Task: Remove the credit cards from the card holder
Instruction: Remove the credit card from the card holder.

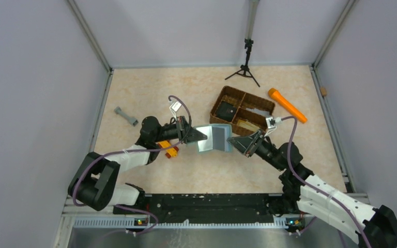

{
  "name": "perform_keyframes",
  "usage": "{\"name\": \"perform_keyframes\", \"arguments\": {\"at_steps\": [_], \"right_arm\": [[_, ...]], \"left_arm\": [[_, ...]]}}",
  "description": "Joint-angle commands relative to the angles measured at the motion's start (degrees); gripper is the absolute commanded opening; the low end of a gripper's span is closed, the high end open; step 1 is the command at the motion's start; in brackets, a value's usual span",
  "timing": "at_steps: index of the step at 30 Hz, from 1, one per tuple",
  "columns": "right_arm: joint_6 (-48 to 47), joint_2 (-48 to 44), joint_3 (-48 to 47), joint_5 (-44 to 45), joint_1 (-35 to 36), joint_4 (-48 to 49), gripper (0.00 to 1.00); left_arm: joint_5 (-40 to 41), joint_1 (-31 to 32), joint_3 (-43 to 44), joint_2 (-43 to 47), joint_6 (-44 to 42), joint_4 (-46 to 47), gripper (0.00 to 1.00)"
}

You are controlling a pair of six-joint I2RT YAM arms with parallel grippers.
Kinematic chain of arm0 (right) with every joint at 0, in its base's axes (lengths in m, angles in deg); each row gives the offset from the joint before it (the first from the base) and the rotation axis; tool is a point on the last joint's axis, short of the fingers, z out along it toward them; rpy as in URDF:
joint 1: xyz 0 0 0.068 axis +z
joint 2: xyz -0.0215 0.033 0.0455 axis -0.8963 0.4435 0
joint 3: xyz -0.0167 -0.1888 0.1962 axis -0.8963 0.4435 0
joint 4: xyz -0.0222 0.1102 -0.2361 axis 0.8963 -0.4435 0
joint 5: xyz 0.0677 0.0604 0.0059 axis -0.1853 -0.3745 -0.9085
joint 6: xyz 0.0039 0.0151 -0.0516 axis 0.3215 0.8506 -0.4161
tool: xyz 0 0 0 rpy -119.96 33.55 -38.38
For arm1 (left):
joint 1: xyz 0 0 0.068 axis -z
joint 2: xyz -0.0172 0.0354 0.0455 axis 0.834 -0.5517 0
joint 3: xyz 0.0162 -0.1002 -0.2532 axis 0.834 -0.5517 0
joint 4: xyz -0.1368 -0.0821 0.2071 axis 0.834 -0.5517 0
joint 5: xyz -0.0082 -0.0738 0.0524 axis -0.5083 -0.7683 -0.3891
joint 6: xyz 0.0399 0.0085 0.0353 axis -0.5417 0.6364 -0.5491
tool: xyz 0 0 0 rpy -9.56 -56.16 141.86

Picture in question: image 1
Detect dark grey credit card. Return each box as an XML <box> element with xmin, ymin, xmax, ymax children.
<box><xmin>212</xmin><ymin>126</ymin><xmax>226</xmax><ymax>151</ymax></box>

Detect gold card in basket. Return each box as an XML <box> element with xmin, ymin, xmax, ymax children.
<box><xmin>237</xmin><ymin>119</ymin><xmax>260</xmax><ymax>132</ymax></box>

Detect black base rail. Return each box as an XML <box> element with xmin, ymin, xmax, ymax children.
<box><xmin>113</xmin><ymin>193</ymin><xmax>306</xmax><ymax>224</ymax></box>

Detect black mini tripod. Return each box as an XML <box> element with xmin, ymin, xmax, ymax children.
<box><xmin>225</xmin><ymin>39</ymin><xmax>260</xmax><ymax>87</ymax></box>

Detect yellow toy brick car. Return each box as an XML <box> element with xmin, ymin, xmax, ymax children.
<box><xmin>157</xmin><ymin>141</ymin><xmax>179</xmax><ymax>159</ymax></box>

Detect brown wicker divided basket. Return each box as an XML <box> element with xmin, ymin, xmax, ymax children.
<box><xmin>209</xmin><ymin>86</ymin><xmax>275</xmax><ymax>136</ymax></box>

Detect orange flashlight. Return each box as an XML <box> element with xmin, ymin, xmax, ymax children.
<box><xmin>267</xmin><ymin>88</ymin><xmax>308</xmax><ymax>123</ymax></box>

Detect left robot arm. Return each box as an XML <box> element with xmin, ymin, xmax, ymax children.
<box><xmin>68</xmin><ymin>116</ymin><xmax>208</xmax><ymax>214</ymax></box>

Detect grey card in basket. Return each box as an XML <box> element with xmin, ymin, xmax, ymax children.
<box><xmin>246</xmin><ymin>108</ymin><xmax>271</xmax><ymax>118</ymax></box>

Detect grey pole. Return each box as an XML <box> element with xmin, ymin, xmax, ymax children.
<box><xmin>245</xmin><ymin>0</ymin><xmax>260</xmax><ymax>40</ymax></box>

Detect white cable tray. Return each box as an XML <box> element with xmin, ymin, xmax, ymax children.
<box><xmin>73</xmin><ymin>217</ymin><xmax>288</xmax><ymax>229</ymax></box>

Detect green card holder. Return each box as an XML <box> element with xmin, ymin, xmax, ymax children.
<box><xmin>187</xmin><ymin>123</ymin><xmax>232</xmax><ymax>152</ymax></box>

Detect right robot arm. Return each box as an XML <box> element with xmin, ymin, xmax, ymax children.
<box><xmin>227</xmin><ymin>120</ymin><xmax>397</xmax><ymax>247</ymax></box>

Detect grey plastic connector piece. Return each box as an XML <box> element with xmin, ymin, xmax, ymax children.
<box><xmin>114</xmin><ymin>106</ymin><xmax>139</xmax><ymax>127</ymax></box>

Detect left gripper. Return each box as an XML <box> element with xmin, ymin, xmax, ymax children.
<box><xmin>154</xmin><ymin>115</ymin><xmax>207</xmax><ymax>143</ymax></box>

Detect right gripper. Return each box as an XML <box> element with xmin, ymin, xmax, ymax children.
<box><xmin>227</xmin><ymin>129</ymin><xmax>285</xmax><ymax>172</ymax></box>

